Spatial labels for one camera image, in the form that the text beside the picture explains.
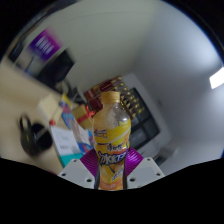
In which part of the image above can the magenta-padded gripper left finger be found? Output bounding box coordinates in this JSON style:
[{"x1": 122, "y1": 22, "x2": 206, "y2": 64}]
[{"x1": 57, "y1": 148, "x2": 100, "y2": 190}]

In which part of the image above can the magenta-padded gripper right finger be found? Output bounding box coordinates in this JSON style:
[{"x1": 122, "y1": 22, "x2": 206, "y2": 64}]
[{"x1": 124, "y1": 147, "x2": 166, "y2": 190}]

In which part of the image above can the orange drink bottle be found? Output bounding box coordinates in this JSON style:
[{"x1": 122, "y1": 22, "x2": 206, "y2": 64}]
[{"x1": 91, "y1": 90, "x2": 132, "y2": 192}]

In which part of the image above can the white paper sheet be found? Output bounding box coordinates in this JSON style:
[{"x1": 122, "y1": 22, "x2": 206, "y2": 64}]
[{"x1": 49, "y1": 125, "x2": 81, "y2": 156}]

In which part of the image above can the blue colourful booklet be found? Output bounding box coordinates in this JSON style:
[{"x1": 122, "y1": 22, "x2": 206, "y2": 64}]
[
  {"x1": 59, "y1": 94, "x2": 75, "y2": 129},
  {"x1": 71, "y1": 118, "x2": 95, "y2": 154}
]

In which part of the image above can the dark glass door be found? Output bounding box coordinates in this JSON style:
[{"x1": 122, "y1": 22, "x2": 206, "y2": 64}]
[{"x1": 128, "y1": 87, "x2": 162, "y2": 149}]

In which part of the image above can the yellow gift box red ribbon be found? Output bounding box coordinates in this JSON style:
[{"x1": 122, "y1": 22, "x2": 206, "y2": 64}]
[{"x1": 71, "y1": 104, "x2": 96, "y2": 130}]

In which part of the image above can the cream card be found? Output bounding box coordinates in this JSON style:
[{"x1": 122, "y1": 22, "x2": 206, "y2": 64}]
[{"x1": 36, "y1": 93, "x2": 63, "y2": 118}]

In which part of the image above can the wooden shelf unit with trophies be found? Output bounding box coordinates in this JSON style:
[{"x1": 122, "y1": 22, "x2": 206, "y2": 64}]
[{"x1": 83, "y1": 75, "x2": 145, "y2": 121}]

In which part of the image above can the black office chair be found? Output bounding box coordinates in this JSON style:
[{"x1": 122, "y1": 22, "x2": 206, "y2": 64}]
[{"x1": 36, "y1": 49, "x2": 76, "y2": 91}]

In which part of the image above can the purple sign board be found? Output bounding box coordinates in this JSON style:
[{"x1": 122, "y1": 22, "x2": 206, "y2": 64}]
[{"x1": 28, "y1": 28, "x2": 64, "y2": 63}]

